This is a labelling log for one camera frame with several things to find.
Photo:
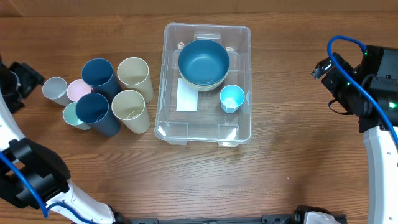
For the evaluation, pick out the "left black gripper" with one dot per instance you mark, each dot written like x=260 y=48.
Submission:
x=11 y=102

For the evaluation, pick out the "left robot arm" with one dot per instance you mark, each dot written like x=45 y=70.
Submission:
x=33 y=175

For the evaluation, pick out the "small light blue cup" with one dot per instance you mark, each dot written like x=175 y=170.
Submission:
x=231 y=98

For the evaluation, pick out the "tall navy cup rear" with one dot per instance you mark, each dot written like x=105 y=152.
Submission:
x=98 y=73

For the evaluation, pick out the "white label in bin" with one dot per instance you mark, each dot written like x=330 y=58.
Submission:
x=187 y=97

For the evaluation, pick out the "tall beige cup rear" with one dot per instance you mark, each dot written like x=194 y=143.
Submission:
x=133 y=72

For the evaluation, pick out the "dark blue bowl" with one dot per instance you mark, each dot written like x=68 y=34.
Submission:
x=203 y=62

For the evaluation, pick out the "clear plastic storage bin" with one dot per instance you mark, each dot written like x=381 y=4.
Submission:
x=209 y=123

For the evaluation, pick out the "tall navy cup front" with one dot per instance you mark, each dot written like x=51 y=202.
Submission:
x=94 y=110

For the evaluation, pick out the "tall beige cup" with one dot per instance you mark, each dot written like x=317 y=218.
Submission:
x=133 y=72
x=130 y=108

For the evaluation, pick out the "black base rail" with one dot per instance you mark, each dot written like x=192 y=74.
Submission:
x=265 y=219

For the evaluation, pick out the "small pink cup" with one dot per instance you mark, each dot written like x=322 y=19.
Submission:
x=78 y=89

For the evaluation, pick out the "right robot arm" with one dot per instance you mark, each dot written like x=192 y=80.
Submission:
x=369 y=91

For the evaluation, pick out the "tall navy cup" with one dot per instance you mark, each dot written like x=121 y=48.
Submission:
x=94 y=110
x=98 y=73

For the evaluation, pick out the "tall beige cup front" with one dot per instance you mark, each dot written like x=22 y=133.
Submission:
x=130 y=108

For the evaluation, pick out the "small grey cup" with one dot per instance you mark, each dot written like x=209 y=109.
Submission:
x=55 y=89

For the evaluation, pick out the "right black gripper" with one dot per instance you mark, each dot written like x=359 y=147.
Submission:
x=329 y=83

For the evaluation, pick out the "small mint green cup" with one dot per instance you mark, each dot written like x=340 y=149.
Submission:
x=70 y=117

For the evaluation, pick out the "cream bowl stack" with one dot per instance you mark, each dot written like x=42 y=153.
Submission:
x=202 y=86

